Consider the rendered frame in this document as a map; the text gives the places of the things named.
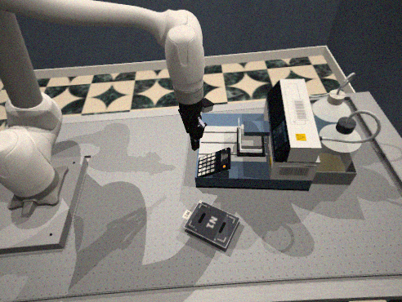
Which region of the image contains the white plastic bottle with liquid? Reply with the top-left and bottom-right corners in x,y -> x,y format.
312,90 -> 351,134

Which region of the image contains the grey curved hose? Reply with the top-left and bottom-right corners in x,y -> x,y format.
322,110 -> 382,144

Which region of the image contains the dark grey rectangular frame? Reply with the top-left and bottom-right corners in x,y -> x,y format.
183,200 -> 240,251

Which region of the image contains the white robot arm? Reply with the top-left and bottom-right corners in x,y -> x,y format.
0,0 -> 215,217

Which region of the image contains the white curved hose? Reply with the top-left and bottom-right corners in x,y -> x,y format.
311,73 -> 355,98

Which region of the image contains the white label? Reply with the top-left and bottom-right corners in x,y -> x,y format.
182,210 -> 192,219

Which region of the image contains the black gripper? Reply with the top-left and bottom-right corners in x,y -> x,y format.
178,100 -> 207,151

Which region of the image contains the clear bottle with black cap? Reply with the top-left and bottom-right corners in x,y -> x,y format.
317,117 -> 362,172

